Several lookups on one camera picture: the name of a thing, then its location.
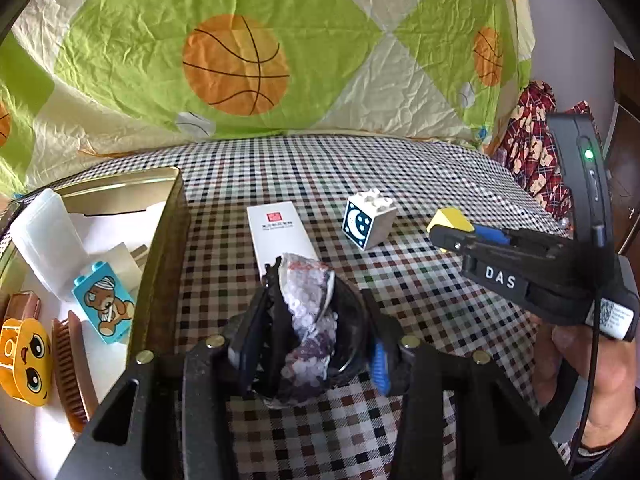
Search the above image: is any yellow wooden cube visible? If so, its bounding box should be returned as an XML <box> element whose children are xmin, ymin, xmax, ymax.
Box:
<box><xmin>426</xmin><ymin>208</ymin><xmax>475</xmax><ymax>233</ymax></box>

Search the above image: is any floral fabric-covered round mirror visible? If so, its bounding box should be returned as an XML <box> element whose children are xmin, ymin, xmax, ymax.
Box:
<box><xmin>254</xmin><ymin>252</ymin><xmax>369</xmax><ymax>410</ymax></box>

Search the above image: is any yellow face toy block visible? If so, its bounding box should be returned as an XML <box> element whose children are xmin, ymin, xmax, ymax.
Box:
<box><xmin>0</xmin><ymin>318</ymin><xmax>53</xmax><ymax>408</ymax></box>

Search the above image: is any person's right hand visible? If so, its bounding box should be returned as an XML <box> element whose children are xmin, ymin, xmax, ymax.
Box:
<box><xmin>529</xmin><ymin>316</ymin><xmax>640</xmax><ymax>461</ymax></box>

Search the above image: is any white moon toy block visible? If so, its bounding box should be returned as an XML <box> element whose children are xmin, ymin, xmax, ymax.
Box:
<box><xmin>341</xmin><ymin>188</ymin><xmax>398</xmax><ymax>252</ymax></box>

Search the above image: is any checkered tablecloth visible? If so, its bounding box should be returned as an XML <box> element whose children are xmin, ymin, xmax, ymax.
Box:
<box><xmin>0</xmin><ymin>134</ymin><xmax>576</xmax><ymax>480</ymax></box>

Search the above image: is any red patterned fabric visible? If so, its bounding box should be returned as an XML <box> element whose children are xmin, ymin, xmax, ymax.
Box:
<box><xmin>492</xmin><ymin>80</ymin><xmax>572</xmax><ymax>221</ymax></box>

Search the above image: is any white small card box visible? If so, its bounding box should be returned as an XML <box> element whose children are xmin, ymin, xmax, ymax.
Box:
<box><xmin>246</xmin><ymin>200</ymin><xmax>318</xmax><ymax>278</ymax></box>

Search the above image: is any blue bear toy block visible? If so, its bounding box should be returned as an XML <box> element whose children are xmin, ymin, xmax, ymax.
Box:
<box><xmin>72</xmin><ymin>261</ymin><xmax>134</xmax><ymax>344</ymax></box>

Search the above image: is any gold metal tray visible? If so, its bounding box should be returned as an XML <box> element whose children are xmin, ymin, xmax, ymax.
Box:
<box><xmin>1</xmin><ymin>167</ymin><xmax>190</xmax><ymax>370</ymax></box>

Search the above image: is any brown rectangular soap bar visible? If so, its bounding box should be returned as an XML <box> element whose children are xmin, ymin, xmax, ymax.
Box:
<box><xmin>3</xmin><ymin>292</ymin><xmax>41</xmax><ymax>321</ymax></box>

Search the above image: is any clear plastic box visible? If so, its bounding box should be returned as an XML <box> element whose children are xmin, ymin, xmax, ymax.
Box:
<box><xmin>10</xmin><ymin>188</ymin><xmax>89</xmax><ymax>302</ymax></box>

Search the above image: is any basketball-pattern green bedsheet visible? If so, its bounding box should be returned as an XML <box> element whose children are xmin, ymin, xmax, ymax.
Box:
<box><xmin>1</xmin><ymin>0</ymin><xmax>535</xmax><ymax>196</ymax></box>

